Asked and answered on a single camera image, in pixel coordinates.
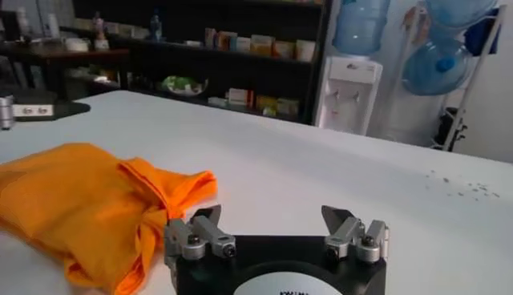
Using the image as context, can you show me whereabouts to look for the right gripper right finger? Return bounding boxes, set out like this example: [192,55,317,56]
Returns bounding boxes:
[321,204,390,265]

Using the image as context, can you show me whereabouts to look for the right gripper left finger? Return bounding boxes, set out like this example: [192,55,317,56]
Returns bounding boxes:
[163,204,237,265]

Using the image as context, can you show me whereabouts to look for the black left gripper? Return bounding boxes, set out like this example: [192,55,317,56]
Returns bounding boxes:
[15,91,91,120]

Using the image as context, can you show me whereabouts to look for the orange t-shirt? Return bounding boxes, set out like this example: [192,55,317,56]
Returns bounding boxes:
[0,142,220,295]

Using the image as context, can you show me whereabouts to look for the brown wooden table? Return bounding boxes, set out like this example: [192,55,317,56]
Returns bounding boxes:
[0,39,131,101]

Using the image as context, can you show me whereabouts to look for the white tape roll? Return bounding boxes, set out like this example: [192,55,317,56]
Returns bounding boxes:
[63,38,90,53]

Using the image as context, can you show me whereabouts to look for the pink drink bottle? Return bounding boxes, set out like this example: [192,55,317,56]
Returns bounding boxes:
[92,11,110,51]

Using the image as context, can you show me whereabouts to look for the bowl with green packets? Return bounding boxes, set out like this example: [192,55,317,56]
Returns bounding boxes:
[161,75,209,97]

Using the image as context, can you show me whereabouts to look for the blue plastic bottle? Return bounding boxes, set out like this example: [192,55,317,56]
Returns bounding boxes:
[148,14,164,41]

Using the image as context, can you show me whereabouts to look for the white water dispenser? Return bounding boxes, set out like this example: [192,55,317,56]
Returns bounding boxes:
[314,55,384,136]

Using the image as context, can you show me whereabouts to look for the red white medicine box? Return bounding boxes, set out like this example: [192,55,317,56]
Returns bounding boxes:
[228,87,254,107]
[273,39,297,59]

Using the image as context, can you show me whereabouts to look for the black shelving unit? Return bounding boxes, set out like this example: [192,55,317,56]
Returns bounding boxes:
[71,0,333,125]

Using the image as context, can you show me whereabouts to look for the orange white medicine box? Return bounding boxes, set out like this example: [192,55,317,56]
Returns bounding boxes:
[250,34,276,56]

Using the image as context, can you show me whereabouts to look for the labelled blue water jug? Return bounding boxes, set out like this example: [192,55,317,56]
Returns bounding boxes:
[332,0,392,57]

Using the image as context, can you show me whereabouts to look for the white metal jug rack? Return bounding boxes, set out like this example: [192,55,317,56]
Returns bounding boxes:
[394,0,508,152]

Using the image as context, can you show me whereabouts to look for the dark blue cloth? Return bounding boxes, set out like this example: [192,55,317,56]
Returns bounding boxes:
[464,7,502,57]

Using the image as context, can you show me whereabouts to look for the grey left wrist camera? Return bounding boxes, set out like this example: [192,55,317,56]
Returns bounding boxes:
[11,104,55,117]

